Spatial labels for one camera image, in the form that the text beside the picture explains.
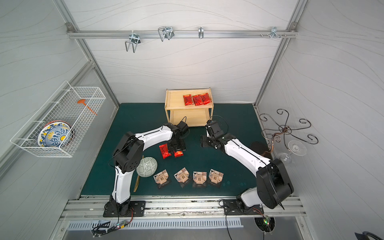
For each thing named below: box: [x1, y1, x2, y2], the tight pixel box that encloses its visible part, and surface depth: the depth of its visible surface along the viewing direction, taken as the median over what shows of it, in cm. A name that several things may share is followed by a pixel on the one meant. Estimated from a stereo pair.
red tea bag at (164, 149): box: [159, 143, 172, 159], surface depth 93 cm
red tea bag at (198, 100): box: [192, 94, 204, 106], surface depth 95 cm
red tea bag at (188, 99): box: [183, 94, 194, 106], surface depth 95 cm
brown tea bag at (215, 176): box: [208, 168, 224, 184], surface depth 86 cm
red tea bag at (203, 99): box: [196, 93, 212, 106], surface depth 94 cm
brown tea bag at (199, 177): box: [192, 171, 207, 185], surface depth 86 cm
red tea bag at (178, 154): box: [174, 150, 184, 158], surface depth 93 cm
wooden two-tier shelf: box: [164, 87, 214, 127], surface depth 98 cm
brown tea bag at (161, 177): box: [153, 169, 169, 185], surface depth 86 cm
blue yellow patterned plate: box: [37, 120, 75, 148], surface depth 62 cm
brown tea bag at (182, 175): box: [173, 167, 190, 183], surface depth 86 cm
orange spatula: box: [77, 99, 98, 116], surface depth 80 cm
